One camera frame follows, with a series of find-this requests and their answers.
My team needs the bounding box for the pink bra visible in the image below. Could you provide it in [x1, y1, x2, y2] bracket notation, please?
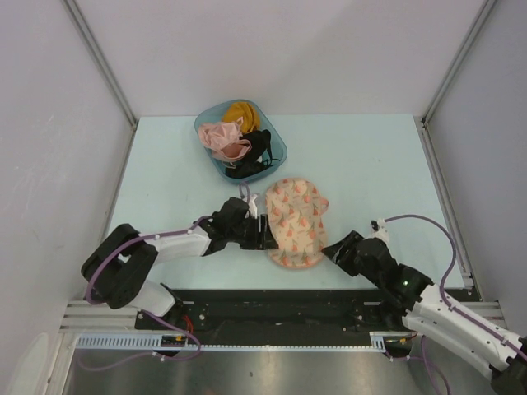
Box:
[198, 122, 252, 163]

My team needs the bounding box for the left aluminium frame post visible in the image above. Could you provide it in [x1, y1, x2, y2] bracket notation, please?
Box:
[61, 0, 138, 132]

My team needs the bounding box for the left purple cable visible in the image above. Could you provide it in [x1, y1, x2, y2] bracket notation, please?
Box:
[77, 180, 252, 371]

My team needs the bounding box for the floral mesh laundry bag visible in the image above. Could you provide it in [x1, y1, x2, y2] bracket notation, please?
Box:
[265, 178, 329, 269]

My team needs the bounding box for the aluminium frame post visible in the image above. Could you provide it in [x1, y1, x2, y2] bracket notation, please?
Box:
[61, 0, 138, 132]
[421, 0, 498, 127]

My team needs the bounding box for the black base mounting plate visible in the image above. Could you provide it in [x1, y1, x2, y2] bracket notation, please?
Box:
[135, 290, 403, 341]

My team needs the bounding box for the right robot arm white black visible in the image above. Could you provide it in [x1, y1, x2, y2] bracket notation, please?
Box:
[322, 231, 526, 394]

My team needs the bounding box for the black bra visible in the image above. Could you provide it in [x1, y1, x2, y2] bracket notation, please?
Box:
[225, 129, 282, 181]

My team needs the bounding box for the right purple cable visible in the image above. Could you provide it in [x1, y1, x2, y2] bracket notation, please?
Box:
[386, 213, 527, 395]

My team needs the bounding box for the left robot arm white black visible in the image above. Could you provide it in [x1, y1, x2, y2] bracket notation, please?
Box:
[81, 197, 278, 329]

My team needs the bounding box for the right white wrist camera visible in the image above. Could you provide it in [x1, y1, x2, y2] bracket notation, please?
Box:
[368, 218, 389, 244]

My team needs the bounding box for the grey slotted cable duct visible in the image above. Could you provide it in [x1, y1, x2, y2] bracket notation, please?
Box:
[76, 331, 417, 352]

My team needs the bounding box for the right aluminium frame post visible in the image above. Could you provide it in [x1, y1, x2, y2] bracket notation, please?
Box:
[421, 0, 498, 127]

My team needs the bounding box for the purple cable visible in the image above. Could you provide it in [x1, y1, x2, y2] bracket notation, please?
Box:
[386, 213, 527, 395]
[77, 180, 252, 371]

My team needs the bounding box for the teal plastic basin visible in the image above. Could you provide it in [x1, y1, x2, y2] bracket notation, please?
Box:
[194, 99, 287, 184]

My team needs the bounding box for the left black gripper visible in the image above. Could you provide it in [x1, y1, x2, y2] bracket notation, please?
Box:
[226, 213, 277, 249]

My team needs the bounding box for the mustard yellow garment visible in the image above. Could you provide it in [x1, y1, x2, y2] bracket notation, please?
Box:
[222, 101, 261, 135]

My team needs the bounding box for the aluminium rail beam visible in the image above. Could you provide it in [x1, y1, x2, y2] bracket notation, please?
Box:
[59, 299, 507, 333]

